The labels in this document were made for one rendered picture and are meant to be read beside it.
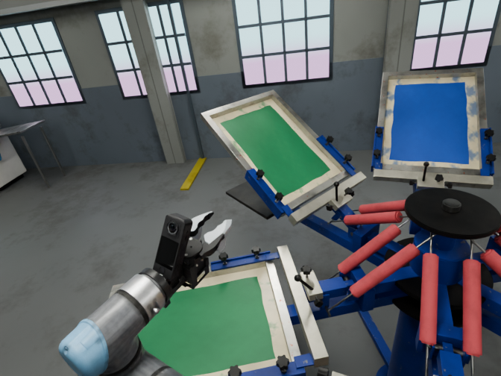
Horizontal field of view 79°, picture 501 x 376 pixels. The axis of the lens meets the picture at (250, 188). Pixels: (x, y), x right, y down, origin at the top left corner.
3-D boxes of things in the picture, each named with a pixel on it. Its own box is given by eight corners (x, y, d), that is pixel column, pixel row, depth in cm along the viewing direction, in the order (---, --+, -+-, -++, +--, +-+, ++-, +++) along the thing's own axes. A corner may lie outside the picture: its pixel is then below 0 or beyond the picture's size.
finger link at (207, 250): (214, 232, 65) (180, 254, 60) (213, 225, 64) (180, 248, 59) (229, 242, 62) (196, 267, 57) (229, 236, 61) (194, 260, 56)
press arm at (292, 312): (153, 354, 128) (150, 345, 125) (156, 341, 133) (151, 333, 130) (433, 295, 136) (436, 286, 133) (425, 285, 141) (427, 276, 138)
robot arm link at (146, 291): (112, 282, 51) (147, 304, 47) (133, 264, 54) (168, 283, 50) (123, 309, 55) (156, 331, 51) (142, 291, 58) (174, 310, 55)
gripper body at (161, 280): (185, 256, 67) (142, 296, 59) (180, 226, 62) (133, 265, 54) (212, 270, 64) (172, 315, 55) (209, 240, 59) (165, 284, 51)
